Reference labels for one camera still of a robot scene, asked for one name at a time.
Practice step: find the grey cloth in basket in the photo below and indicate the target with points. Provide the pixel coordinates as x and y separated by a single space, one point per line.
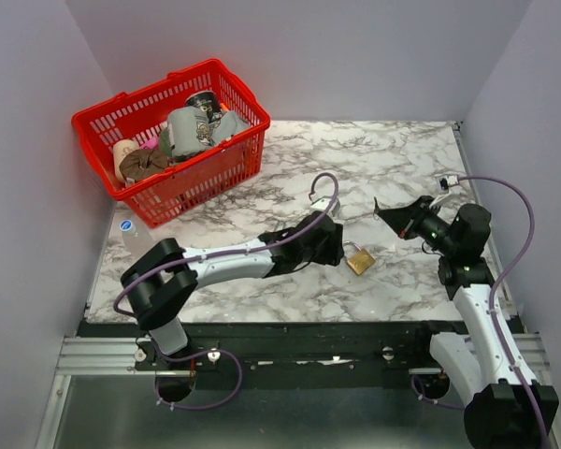
230 125

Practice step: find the pink item in basket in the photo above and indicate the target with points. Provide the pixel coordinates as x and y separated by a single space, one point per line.
151 143

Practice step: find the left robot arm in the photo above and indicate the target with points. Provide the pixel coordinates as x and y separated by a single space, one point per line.
162 280

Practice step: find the red plastic shopping basket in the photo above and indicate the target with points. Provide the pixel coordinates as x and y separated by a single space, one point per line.
143 114

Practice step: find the beige cup in basket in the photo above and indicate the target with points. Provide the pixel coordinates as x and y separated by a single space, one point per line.
120 150

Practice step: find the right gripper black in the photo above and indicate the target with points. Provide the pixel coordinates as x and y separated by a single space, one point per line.
399 218

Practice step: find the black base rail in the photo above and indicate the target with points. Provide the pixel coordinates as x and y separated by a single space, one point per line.
305 355

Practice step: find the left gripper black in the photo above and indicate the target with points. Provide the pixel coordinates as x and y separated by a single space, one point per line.
334 252

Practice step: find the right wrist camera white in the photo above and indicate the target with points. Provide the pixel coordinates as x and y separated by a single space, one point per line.
445 183

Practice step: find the aluminium frame rail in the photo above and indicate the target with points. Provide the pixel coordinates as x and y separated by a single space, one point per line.
122 356

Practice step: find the black can in basket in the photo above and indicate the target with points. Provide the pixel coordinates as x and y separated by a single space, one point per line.
209 103

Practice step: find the clear plastic water bottle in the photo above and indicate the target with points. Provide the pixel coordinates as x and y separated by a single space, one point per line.
136 237

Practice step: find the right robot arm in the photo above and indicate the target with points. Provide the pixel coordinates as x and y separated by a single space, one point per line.
505 405

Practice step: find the grey printed cloth roll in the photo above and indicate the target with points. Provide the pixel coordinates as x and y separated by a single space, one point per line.
189 132

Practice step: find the small key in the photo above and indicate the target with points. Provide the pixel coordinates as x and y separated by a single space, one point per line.
376 211

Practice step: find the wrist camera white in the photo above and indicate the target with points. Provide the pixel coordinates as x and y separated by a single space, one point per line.
445 183
332 206

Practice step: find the large brass padlock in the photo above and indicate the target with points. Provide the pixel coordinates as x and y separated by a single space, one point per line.
358 259

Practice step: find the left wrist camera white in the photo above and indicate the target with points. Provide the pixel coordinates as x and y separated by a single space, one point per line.
332 206

